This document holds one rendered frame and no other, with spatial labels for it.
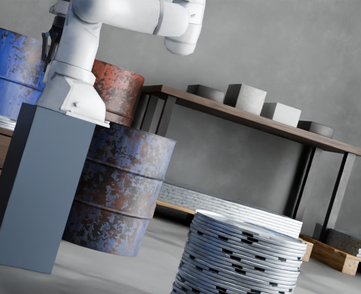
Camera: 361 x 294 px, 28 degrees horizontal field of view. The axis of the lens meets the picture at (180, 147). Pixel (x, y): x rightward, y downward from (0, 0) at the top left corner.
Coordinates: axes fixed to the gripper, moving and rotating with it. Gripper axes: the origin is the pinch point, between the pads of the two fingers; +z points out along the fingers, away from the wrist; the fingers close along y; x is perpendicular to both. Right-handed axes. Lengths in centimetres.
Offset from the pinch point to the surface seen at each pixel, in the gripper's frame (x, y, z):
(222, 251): -75, 79, 32
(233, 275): -75, 84, 36
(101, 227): 23, 29, 48
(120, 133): 20.8, 25.8, 12.7
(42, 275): -47, 32, 57
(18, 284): -66, 32, 57
